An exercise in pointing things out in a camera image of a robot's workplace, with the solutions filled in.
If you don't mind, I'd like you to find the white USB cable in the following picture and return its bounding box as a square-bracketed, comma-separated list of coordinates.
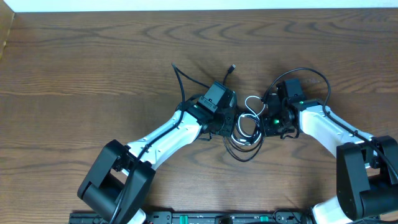
[231, 95, 267, 146]

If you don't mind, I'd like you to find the black USB cable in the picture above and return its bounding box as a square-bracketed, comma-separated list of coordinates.
[222, 63, 237, 86]
[222, 113, 266, 163]

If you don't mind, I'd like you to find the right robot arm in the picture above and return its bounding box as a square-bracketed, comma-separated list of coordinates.
[263, 93, 397, 223]

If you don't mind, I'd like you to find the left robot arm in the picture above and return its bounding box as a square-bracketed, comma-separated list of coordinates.
[77, 92, 237, 223]

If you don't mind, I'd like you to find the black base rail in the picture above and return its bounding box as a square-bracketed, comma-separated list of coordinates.
[68, 210, 315, 224]

